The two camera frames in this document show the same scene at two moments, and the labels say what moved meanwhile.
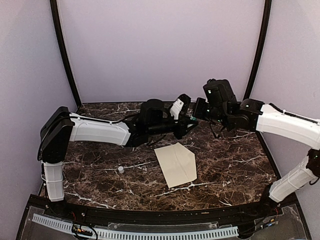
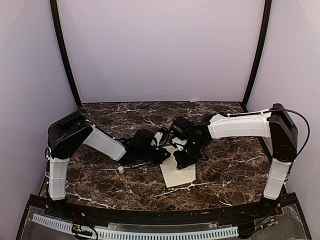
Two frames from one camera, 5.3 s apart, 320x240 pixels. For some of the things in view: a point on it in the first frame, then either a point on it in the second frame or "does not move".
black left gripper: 183,130 to 160,158
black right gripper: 197,112 to 183,162
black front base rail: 99,214 does not move
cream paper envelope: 177,163 does not move
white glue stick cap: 121,169 does not move
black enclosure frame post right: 261,50 does not move
